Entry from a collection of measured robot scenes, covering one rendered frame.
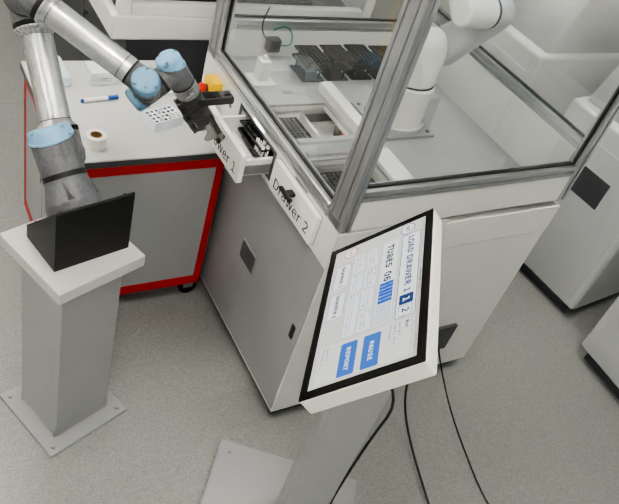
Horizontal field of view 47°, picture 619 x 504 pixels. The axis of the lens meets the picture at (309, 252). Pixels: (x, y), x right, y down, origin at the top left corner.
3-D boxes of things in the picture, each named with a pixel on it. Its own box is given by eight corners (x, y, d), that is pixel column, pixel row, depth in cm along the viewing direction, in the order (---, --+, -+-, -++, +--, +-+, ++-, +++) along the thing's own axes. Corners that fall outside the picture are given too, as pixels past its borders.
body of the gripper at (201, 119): (187, 122, 225) (170, 95, 215) (210, 107, 225) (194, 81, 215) (195, 136, 220) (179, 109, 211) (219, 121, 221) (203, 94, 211)
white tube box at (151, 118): (154, 132, 247) (155, 123, 244) (140, 120, 250) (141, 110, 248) (183, 124, 255) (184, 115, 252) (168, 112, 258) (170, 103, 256)
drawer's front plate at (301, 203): (307, 245, 214) (317, 218, 207) (267, 185, 231) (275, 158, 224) (312, 244, 215) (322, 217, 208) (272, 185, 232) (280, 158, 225)
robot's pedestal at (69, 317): (51, 458, 231) (58, 299, 182) (-1, 397, 242) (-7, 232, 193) (126, 411, 251) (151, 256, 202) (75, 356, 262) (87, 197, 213)
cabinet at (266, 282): (266, 425, 262) (325, 272, 210) (172, 239, 322) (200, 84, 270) (460, 368, 309) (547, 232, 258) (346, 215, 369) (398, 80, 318)
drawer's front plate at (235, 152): (235, 184, 228) (242, 156, 221) (202, 131, 244) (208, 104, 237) (240, 183, 228) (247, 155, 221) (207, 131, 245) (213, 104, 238)
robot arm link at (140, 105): (121, 87, 195) (153, 63, 197) (123, 93, 206) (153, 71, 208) (139, 110, 197) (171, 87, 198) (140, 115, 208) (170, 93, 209)
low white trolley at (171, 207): (55, 324, 270) (62, 164, 222) (20, 218, 307) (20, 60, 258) (198, 297, 299) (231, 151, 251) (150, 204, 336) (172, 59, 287)
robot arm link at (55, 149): (37, 179, 181) (19, 128, 179) (45, 181, 194) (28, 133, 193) (83, 166, 183) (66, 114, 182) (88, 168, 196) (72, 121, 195)
